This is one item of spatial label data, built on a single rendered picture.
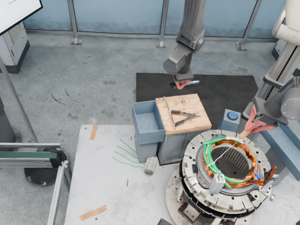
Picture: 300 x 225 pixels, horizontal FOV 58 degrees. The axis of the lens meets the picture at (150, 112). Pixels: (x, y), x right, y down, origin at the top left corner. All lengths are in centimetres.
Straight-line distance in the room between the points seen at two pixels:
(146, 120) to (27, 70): 208
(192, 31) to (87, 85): 206
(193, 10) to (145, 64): 230
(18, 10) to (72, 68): 170
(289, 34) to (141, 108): 65
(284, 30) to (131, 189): 90
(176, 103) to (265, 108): 50
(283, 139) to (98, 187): 84
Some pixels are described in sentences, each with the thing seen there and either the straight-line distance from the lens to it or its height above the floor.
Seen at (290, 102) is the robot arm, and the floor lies 151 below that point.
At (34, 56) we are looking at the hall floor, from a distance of 328.
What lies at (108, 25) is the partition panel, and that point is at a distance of 321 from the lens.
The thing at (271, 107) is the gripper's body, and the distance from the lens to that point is 79.
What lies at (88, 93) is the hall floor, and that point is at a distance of 272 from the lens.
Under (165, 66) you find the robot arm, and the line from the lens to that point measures 93.
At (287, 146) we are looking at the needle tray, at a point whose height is 103.
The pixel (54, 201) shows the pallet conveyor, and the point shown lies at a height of 69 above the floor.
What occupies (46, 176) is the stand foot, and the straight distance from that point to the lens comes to 225.
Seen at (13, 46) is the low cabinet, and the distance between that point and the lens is 301.
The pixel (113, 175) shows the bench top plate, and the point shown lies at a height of 78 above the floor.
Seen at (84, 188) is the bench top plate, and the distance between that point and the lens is 129.
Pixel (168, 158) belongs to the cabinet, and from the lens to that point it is 130.
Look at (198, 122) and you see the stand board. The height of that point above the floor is 106.
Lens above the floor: 194
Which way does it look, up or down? 50 degrees down
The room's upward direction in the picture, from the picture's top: 6 degrees clockwise
